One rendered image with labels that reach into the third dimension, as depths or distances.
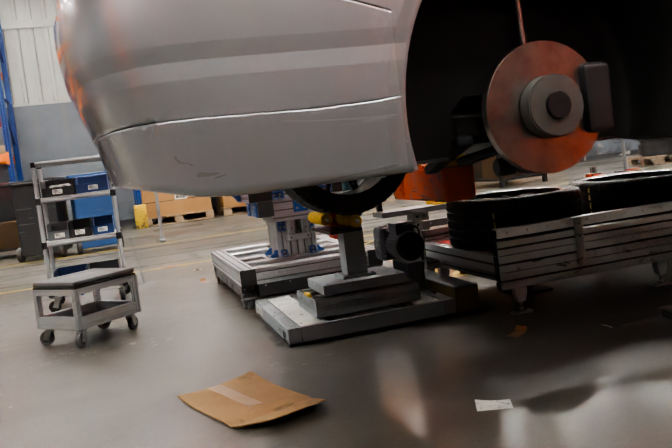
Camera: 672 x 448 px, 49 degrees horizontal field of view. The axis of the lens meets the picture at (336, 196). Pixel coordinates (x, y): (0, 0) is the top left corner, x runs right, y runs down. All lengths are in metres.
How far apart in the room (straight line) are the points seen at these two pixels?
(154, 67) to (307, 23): 0.32
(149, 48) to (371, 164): 0.50
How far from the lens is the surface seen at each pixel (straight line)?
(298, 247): 4.56
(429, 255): 4.03
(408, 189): 3.90
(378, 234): 3.81
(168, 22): 1.51
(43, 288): 4.11
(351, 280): 3.40
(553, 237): 3.47
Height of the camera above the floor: 0.79
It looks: 3 degrees down
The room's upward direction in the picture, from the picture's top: 7 degrees counter-clockwise
